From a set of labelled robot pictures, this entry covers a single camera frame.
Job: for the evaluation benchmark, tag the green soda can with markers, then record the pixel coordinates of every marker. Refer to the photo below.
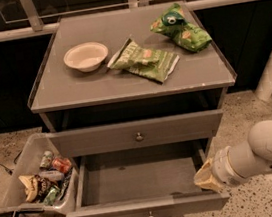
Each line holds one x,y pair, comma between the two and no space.
46,160

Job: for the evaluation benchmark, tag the orange soda can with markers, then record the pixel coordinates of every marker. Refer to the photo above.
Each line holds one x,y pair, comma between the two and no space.
63,165

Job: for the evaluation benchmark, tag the grey drawer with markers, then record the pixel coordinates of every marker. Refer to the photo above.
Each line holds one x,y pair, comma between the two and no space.
137,134
146,182

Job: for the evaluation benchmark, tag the green can lower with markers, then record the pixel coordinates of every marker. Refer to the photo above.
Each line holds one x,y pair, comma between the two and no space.
50,198

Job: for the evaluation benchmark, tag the white bowl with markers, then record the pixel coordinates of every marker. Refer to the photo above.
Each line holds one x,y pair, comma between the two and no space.
86,57

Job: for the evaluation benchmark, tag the silver can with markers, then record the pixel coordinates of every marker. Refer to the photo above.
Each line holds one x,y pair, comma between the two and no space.
52,175

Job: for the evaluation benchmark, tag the brown snack bag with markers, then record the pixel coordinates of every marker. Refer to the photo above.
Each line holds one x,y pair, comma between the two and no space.
36,187

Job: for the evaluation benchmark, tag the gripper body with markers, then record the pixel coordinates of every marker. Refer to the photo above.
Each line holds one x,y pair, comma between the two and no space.
221,171

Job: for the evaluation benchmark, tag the green chip bag flat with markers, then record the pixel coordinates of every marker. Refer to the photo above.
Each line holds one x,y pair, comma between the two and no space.
152,64

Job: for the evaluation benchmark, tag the clear plastic storage bin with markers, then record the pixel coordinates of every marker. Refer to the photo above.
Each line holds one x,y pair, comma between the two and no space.
28,164

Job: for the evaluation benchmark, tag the green chip bag crumpled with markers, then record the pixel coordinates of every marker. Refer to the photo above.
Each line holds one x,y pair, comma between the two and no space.
172,23

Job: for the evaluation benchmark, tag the dark snack packet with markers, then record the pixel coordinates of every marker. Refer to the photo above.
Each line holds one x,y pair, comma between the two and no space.
65,184

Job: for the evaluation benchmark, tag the grey wooden drawer cabinet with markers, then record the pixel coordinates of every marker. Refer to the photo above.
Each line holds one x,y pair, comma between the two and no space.
68,99

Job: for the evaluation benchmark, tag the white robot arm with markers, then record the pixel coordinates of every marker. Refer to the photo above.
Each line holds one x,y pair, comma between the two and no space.
235,164

